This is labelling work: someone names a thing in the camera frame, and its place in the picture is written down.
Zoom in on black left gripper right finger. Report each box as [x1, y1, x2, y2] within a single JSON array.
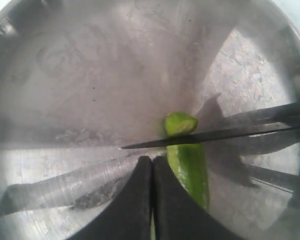
[[152, 156, 233, 240]]

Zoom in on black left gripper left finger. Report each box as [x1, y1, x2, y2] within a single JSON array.
[[69, 156, 152, 240]]

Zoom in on green cucumber with stem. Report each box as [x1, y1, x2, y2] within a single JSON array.
[[164, 111, 210, 211]]

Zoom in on round stainless steel plate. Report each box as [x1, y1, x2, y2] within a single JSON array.
[[0, 0, 300, 240]]

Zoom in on black knife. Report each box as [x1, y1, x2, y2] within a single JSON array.
[[121, 102, 300, 150]]

